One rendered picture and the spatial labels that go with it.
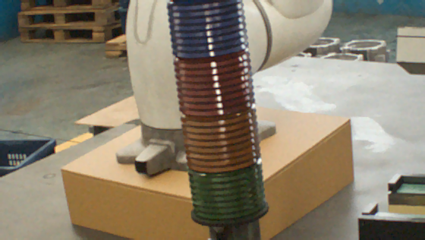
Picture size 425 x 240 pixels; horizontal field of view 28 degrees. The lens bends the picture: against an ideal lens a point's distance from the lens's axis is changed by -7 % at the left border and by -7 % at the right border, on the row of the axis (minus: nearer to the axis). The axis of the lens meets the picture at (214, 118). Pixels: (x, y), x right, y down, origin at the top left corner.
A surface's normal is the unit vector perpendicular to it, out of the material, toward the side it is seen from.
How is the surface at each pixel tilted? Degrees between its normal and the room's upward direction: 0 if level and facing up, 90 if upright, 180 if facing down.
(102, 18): 90
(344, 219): 0
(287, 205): 90
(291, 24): 94
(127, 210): 90
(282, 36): 102
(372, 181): 0
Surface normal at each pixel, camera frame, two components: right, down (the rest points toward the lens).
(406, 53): -0.49, -0.18
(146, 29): -0.62, 0.08
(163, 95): -0.36, 0.40
